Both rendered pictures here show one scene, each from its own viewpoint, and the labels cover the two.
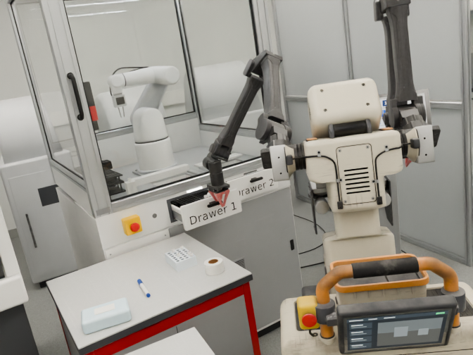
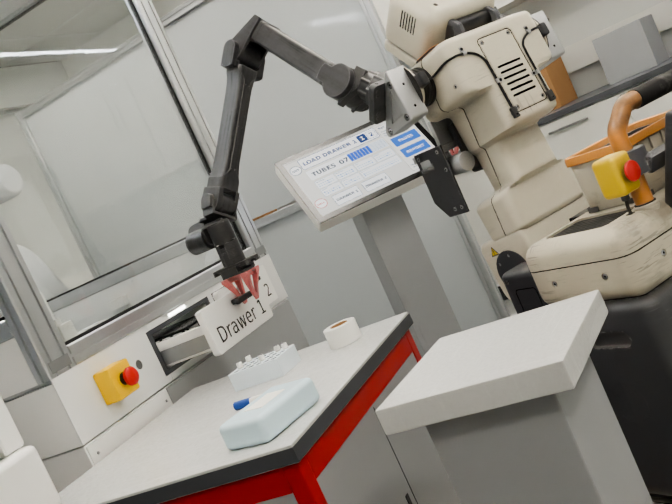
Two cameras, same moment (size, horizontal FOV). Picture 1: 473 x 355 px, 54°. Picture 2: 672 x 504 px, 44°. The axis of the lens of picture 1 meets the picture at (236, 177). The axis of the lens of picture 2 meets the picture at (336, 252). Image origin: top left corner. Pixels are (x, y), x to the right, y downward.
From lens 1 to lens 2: 1.20 m
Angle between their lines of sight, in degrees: 37
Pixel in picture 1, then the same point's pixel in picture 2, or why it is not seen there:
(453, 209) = (470, 302)
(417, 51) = (329, 106)
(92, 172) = (19, 286)
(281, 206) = (291, 332)
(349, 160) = (497, 52)
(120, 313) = (302, 385)
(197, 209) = (221, 314)
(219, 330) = not seen: hidden behind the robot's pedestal
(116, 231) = (92, 402)
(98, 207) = (48, 357)
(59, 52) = not seen: outside the picture
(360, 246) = (543, 184)
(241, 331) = not seen: hidden behind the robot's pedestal
